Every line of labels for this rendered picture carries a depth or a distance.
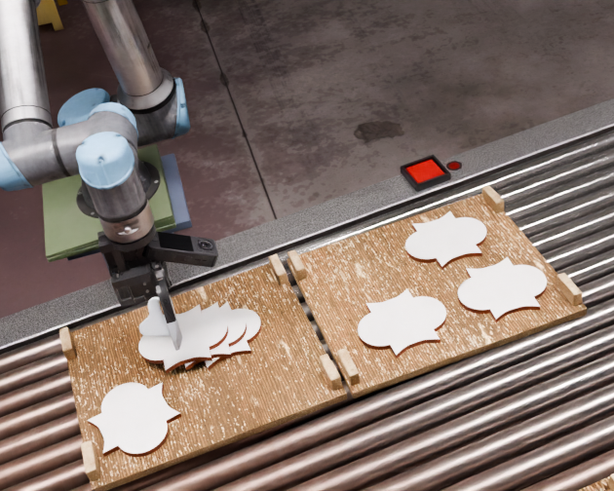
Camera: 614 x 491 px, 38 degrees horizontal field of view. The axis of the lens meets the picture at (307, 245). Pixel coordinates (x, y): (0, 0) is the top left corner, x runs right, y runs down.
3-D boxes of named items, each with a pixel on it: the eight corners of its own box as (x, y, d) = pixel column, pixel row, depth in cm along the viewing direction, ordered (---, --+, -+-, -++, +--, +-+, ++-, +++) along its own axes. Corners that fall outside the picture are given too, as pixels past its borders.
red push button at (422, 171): (405, 173, 182) (404, 168, 181) (432, 164, 183) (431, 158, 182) (418, 188, 178) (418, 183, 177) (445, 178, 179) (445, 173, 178)
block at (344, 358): (337, 360, 144) (335, 350, 142) (348, 358, 144) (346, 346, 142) (351, 388, 139) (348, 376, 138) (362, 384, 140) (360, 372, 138)
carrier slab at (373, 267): (287, 264, 166) (286, 258, 165) (487, 197, 172) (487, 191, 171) (354, 399, 140) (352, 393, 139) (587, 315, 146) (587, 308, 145)
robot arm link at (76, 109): (76, 144, 193) (52, 93, 184) (135, 129, 193) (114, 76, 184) (74, 177, 184) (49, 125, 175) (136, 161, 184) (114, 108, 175)
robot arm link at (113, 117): (57, 111, 136) (53, 150, 128) (128, 92, 136) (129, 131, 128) (76, 152, 141) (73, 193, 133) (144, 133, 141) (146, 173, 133)
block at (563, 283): (554, 284, 150) (555, 273, 148) (563, 281, 150) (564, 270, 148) (573, 307, 145) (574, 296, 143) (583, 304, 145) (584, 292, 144)
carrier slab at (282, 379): (64, 341, 159) (61, 335, 158) (279, 266, 166) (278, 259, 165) (95, 496, 133) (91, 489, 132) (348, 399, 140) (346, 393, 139)
